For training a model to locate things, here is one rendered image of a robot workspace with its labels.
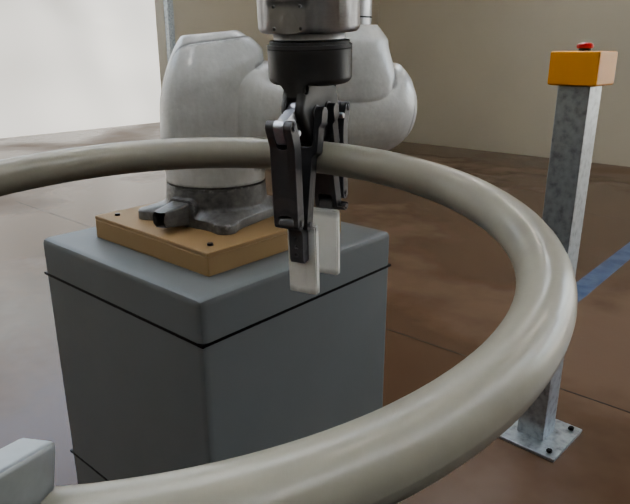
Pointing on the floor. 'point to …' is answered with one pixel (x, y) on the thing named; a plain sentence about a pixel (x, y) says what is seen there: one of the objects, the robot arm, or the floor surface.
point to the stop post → (566, 213)
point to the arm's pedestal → (210, 352)
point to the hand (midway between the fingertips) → (315, 252)
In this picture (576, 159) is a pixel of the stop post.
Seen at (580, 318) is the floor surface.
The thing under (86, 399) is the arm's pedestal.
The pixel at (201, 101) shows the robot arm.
